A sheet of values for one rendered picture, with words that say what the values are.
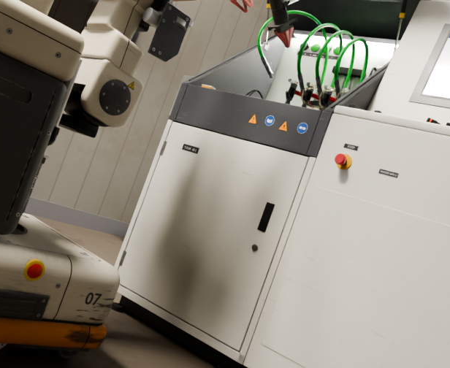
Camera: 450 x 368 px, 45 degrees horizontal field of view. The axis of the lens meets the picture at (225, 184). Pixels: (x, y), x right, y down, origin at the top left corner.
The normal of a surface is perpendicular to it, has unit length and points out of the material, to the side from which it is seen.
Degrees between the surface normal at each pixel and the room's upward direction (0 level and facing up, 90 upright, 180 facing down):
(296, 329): 90
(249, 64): 90
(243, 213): 90
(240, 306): 90
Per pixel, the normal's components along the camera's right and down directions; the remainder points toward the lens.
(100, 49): -0.61, -0.39
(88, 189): 0.67, 0.22
